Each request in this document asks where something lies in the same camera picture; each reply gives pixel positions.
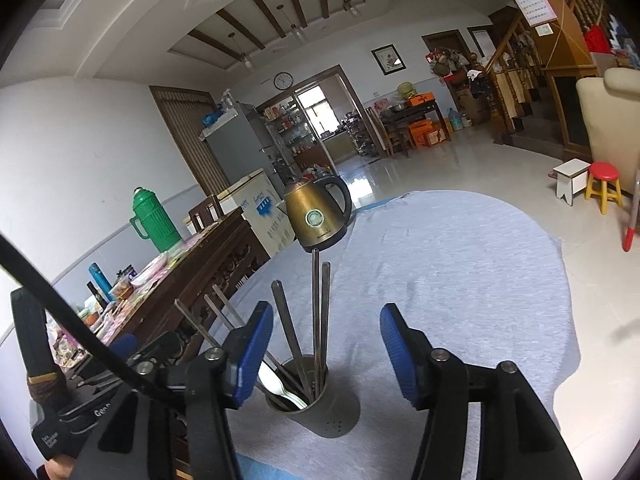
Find grey tablecloth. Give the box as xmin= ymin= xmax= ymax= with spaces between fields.
xmin=215 ymin=189 xmax=583 ymax=480

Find wooden stair railing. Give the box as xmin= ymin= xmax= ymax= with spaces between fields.
xmin=480 ymin=5 xmax=546 ymax=141

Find metal utensil holder cup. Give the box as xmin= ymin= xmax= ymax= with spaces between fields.
xmin=264 ymin=354 xmax=362 ymax=439

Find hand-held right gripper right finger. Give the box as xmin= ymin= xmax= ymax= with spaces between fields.
xmin=379 ymin=303 xmax=583 ymax=480

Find red plastic child chair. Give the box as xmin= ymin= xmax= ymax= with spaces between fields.
xmin=622 ymin=170 xmax=640 ymax=252

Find pile of colourful snack packets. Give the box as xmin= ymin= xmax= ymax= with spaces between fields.
xmin=47 ymin=230 xmax=221 ymax=361

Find black cable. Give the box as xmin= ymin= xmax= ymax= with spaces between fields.
xmin=0 ymin=235 xmax=178 ymax=403

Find brown wooden door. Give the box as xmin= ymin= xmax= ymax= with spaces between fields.
xmin=149 ymin=85 xmax=231 ymax=196

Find glass display cabinet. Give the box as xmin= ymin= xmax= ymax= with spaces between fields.
xmin=257 ymin=100 xmax=336 ymax=171

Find brown wooden chair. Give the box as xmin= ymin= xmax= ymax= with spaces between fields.
xmin=187 ymin=194 xmax=223 ymax=233

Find red and yellow stool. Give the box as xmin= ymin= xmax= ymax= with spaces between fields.
xmin=584 ymin=161 xmax=624 ymax=216

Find framed wall picture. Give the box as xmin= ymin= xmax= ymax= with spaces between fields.
xmin=371 ymin=44 xmax=406 ymax=77

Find blue drink bottle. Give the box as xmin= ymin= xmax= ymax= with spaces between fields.
xmin=89 ymin=262 xmax=113 ymax=303

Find beige leather sofa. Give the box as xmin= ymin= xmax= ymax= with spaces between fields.
xmin=575 ymin=67 xmax=640 ymax=196

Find pink wall calendar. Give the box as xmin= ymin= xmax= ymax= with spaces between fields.
xmin=510 ymin=0 xmax=556 ymax=27

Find gold electric kettle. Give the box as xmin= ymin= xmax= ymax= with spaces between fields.
xmin=282 ymin=176 xmax=352 ymax=253

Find green thermos flask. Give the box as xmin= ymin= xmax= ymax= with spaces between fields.
xmin=129 ymin=187 xmax=183 ymax=253

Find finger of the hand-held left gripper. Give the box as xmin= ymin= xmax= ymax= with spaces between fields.
xmin=106 ymin=333 xmax=139 ymax=362
xmin=131 ymin=331 xmax=183 ymax=363

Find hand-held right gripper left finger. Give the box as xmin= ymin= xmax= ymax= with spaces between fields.
xmin=75 ymin=301 xmax=275 ymax=480

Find dark carved wooden sideboard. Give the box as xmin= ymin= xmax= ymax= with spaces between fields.
xmin=47 ymin=207 xmax=271 ymax=356

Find grey refrigerator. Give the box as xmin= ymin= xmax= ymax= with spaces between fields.
xmin=200 ymin=102 xmax=286 ymax=196

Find dark wooden side table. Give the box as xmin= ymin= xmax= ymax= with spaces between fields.
xmin=380 ymin=100 xmax=451 ymax=156

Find small white stool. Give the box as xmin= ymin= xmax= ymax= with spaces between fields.
xmin=554 ymin=158 xmax=592 ymax=207

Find orange cardboard boxes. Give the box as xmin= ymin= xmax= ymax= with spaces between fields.
xmin=407 ymin=119 xmax=451 ymax=150

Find wooden pillar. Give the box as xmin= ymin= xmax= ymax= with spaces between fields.
xmin=520 ymin=0 xmax=601 ymax=68

